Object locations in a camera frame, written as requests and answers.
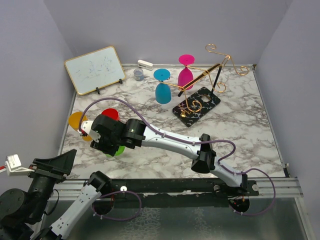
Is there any black marble rack base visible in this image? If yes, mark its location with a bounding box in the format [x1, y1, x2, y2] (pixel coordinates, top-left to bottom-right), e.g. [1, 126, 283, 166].
[172, 87, 221, 128]

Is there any small clear plastic jar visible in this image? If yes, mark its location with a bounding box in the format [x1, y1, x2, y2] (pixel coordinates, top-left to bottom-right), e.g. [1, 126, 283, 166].
[133, 68, 145, 82]

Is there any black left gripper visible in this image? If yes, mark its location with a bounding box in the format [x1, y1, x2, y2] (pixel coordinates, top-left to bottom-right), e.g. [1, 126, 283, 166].
[27, 147, 77, 220]

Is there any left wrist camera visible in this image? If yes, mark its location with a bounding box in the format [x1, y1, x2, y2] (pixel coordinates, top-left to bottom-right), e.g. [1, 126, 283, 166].
[5, 154, 33, 177]

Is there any blue wine glass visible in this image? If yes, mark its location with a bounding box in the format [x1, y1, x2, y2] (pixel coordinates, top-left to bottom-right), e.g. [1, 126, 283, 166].
[153, 68, 172, 105]

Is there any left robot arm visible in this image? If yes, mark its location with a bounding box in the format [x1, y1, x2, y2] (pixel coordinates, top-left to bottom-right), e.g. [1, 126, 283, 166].
[0, 149, 112, 240]

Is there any yellow wine glass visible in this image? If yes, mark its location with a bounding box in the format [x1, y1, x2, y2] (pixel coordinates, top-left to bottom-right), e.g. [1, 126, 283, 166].
[68, 111, 92, 142]

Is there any pink wine glass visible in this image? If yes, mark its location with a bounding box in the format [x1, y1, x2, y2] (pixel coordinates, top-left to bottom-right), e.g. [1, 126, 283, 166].
[177, 54, 195, 87]

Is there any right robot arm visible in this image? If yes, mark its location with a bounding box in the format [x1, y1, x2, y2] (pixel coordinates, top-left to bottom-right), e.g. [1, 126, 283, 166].
[80, 114, 248, 196]

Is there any gold wire glass rack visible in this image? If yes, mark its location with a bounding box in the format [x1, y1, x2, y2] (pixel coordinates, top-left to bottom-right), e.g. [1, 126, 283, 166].
[161, 43, 250, 118]

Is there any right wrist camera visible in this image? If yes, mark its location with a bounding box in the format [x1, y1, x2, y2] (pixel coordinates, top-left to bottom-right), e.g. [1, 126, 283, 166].
[78, 120, 101, 143]

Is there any small whiteboard with stand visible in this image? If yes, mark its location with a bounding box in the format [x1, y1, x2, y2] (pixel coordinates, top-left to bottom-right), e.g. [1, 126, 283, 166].
[64, 46, 126, 96]

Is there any green wine glass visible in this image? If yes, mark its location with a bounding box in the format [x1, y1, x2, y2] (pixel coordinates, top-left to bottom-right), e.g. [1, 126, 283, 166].
[114, 146, 125, 156]

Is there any red wine glass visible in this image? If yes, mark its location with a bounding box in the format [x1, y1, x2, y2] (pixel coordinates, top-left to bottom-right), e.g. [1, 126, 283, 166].
[101, 108, 120, 121]

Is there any white eraser block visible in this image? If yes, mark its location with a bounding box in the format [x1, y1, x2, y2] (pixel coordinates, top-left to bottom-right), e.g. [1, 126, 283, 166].
[137, 59, 154, 71]

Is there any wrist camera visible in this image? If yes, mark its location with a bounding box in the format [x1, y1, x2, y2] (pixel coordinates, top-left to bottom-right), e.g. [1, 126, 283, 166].
[5, 154, 33, 177]
[78, 120, 101, 143]

